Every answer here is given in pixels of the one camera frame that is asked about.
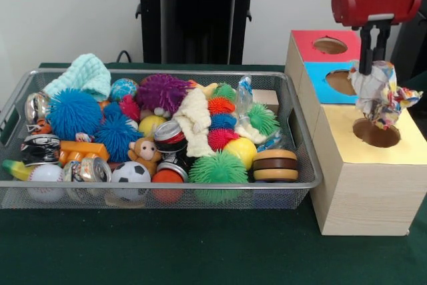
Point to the silver mesh bin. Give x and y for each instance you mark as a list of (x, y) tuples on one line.
[(300, 195)]

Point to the white baseball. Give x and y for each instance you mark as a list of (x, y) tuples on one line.
[(46, 175)]

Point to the yellow and red ball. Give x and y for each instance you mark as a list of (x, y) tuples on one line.
[(241, 151)]

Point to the multicoloured patterned cloth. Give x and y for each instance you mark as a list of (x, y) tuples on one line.
[(377, 98)]

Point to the large green spiky ball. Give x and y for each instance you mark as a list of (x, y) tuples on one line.
[(217, 168)]

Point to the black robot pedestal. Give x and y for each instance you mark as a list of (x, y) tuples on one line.
[(193, 14)]

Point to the multicoloured spiky caterpillar toy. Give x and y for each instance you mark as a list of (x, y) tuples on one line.
[(221, 121)]

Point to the large blue spiky ball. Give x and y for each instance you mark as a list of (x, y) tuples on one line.
[(73, 113)]

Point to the wooden box with three holes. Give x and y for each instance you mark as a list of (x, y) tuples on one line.
[(367, 198)]

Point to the black and white soccer ball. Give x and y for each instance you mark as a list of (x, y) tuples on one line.
[(130, 173)]

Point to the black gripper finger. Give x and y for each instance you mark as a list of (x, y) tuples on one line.
[(366, 58), (383, 41)]

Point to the cream knitted cloth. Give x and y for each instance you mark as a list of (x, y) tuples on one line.
[(197, 115)]

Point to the purple spiky ball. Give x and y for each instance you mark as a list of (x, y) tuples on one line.
[(160, 91)]

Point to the mint green knitted cloth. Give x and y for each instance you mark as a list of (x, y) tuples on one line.
[(86, 74)]

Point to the wooden burger toy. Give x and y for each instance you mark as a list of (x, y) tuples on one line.
[(275, 165)]

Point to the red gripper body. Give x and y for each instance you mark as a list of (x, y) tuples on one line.
[(377, 4)]

